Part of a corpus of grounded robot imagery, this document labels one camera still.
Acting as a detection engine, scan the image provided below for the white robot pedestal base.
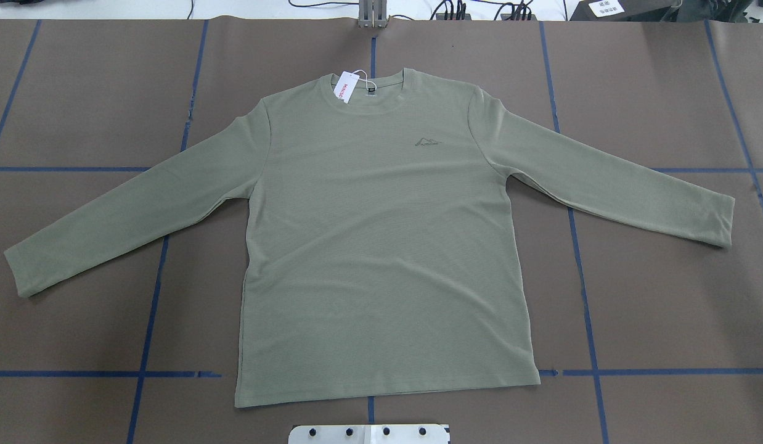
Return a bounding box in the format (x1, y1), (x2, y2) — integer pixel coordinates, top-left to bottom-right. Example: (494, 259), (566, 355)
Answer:
(288, 424), (451, 443)

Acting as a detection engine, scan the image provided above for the olive green long-sleeve shirt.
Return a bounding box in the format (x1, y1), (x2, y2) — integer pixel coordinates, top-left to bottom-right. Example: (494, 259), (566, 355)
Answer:
(4, 68), (735, 408)

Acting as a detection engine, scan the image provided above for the grey aluminium frame post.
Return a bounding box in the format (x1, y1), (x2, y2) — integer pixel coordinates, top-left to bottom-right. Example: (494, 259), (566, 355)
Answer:
(357, 0), (389, 29)

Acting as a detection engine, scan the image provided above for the white Miniso hang tag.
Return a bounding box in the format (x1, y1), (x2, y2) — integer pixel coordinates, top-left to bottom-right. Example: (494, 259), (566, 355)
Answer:
(333, 70), (374, 104)

